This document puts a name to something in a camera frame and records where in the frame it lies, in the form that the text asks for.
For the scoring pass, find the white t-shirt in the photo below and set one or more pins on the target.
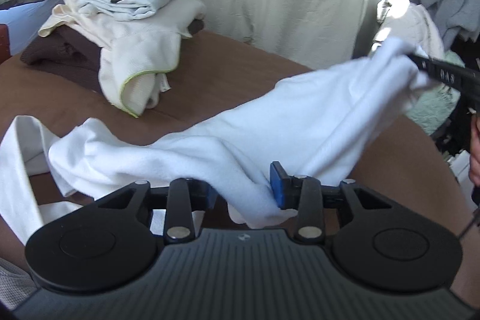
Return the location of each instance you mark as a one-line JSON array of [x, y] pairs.
[[315, 124]]

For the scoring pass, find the grey garment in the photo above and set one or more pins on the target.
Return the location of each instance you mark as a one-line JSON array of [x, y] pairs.
[[16, 285]]

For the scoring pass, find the person right hand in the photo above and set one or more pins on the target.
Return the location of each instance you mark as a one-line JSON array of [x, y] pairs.
[[474, 152]]

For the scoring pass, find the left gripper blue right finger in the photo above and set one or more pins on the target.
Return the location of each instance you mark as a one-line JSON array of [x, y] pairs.
[[285, 188]]

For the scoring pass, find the cream towel green trim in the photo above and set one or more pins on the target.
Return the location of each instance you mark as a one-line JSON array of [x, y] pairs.
[[135, 55]]

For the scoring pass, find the white fleece garment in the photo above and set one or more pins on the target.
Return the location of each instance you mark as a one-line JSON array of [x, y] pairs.
[[411, 23]]

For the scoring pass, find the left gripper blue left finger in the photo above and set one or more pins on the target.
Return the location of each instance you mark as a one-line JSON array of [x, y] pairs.
[[204, 196]]

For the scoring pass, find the dark brown folded garment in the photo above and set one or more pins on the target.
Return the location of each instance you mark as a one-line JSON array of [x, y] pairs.
[[65, 52]]

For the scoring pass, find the mint green blanket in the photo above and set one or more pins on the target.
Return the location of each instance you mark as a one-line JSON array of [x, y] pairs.
[[433, 108]]

